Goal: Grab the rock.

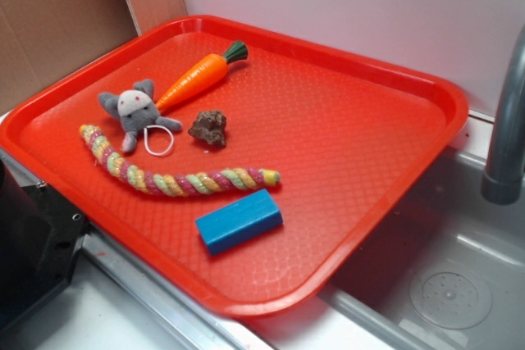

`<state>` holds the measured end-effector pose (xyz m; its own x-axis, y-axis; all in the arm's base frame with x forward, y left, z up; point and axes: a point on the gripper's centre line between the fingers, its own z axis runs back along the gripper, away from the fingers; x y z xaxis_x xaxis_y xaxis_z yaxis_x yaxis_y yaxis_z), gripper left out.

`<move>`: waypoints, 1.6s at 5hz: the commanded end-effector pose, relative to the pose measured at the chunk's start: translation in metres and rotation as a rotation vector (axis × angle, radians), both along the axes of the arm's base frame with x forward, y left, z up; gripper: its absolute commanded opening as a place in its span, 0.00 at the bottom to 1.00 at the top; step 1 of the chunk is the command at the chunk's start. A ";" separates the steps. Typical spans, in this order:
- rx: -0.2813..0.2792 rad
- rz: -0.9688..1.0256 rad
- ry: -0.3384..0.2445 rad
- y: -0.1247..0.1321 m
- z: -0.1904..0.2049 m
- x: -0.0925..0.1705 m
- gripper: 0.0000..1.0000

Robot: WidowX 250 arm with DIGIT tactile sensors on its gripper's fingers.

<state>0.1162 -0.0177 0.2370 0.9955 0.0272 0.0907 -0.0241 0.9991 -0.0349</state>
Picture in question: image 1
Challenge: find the blue rectangular block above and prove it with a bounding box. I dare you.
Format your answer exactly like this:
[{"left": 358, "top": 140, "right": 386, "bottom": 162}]
[{"left": 195, "top": 189, "right": 283, "bottom": 256}]

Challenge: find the grey plush mouse toy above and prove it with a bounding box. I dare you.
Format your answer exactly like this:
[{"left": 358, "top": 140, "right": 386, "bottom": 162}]
[{"left": 98, "top": 79, "right": 182, "bottom": 157}]

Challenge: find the grey faucet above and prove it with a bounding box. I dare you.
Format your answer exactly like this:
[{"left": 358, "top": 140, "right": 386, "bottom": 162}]
[{"left": 481, "top": 31, "right": 524, "bottom": 205}]

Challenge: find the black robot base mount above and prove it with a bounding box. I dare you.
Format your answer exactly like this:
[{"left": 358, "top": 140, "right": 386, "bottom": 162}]
[{"left": 1, "top": 164, "right": 87, "bottom": 334}]

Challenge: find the grey toy sink basin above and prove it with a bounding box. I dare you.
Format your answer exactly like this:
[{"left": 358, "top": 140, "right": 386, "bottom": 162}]
[{"left": 249, "top": 149, "right": 524, "bottom": 349}]

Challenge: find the multicolour twisted rope toy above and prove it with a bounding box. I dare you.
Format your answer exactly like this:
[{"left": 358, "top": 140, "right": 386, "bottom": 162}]
[{"left": 79, "top": 125, "right": 281, "bottom": 198}]

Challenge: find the orange toy carrot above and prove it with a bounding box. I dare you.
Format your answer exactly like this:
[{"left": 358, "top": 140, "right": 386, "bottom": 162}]
[{"left": 155, "top": 41, "right": 249, "bottom": 111}]

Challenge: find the red plastic tray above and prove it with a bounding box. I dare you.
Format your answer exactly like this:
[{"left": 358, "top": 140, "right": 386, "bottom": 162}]
[{"left": 1, "top": 16, "right": 468, "bottom": 318}]

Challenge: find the brown rock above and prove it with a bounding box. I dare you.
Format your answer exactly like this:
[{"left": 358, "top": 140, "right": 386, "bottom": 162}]
[{"left": 188, "top": 110, "right": 227, "bottom": 148}]

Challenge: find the brown cardboard panel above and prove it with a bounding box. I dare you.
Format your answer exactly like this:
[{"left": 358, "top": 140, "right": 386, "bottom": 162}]
[{"left": 1, "top": 0, "right": 186, "bottom": 113}]

